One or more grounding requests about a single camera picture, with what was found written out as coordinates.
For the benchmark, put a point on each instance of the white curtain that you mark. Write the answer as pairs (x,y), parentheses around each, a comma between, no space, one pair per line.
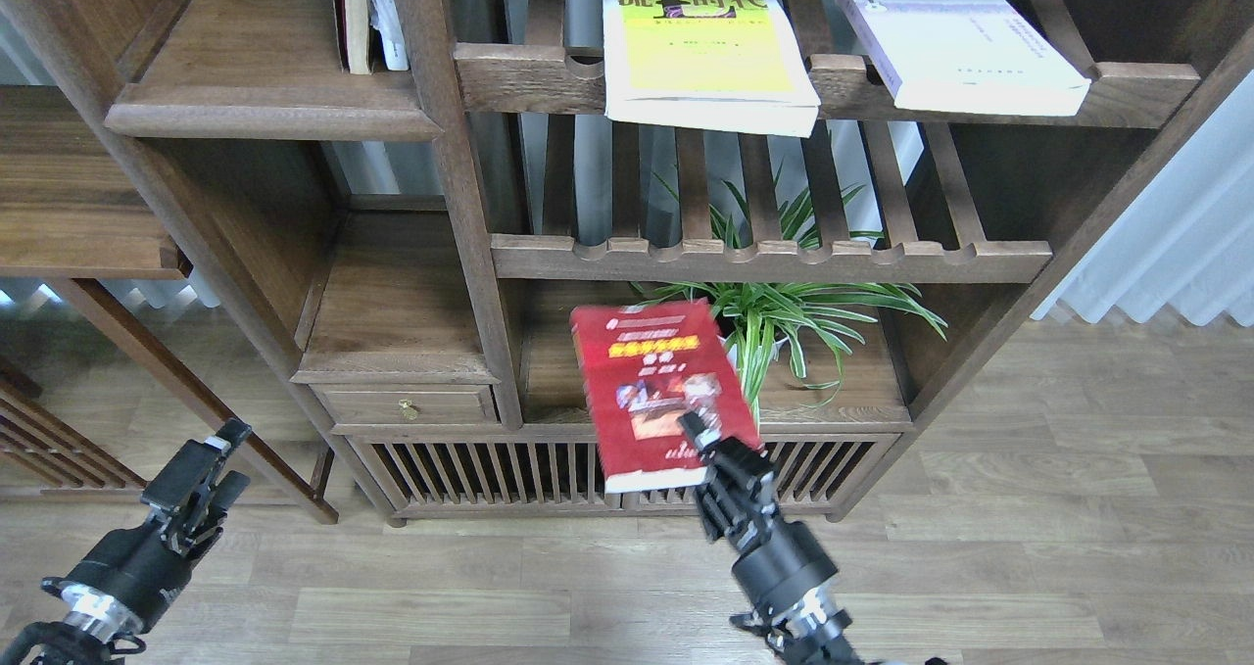
(1186,242)

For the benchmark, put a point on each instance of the red cover book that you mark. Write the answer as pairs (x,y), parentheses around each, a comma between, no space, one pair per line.
(643,368)

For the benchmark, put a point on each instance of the small wooden drawer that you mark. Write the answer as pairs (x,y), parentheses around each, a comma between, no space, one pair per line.
(408,404)

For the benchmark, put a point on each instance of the dark wooden bookshelf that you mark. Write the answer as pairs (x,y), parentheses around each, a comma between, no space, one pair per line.
(422,227)

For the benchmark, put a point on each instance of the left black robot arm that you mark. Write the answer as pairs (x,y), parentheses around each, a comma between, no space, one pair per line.
(61,643)

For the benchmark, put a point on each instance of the white upright book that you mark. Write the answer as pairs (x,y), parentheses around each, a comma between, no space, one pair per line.
(384,16)

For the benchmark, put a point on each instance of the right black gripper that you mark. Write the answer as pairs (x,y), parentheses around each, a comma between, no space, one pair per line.
(783,570)

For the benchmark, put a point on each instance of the white plant pot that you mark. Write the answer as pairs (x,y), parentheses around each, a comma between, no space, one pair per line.
(751,339)

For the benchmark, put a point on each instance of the right slatted cabinet door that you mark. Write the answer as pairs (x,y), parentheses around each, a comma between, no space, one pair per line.
(826,476)

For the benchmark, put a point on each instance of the brown upright book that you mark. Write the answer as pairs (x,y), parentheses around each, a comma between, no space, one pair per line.
(354,35)

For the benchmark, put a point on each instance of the white purple book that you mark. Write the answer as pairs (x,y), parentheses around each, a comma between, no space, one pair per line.
(977,57)

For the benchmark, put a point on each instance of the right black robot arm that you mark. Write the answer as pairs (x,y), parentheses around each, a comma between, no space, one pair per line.
(804,642)

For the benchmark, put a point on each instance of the left slatted cabinet door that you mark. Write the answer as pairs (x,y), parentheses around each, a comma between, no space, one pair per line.
(493,474)

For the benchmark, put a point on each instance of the slatted cabinet door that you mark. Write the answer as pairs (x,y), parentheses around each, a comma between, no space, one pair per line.
(826,476)
(493,474)

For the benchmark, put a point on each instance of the spider plant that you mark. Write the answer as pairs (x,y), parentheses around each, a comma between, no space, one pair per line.
(827,311)

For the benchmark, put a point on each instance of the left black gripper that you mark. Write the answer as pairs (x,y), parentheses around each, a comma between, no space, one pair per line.
(128,581)

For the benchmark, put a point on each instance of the yellow cover book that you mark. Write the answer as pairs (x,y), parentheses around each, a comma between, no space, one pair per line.
(729,65)

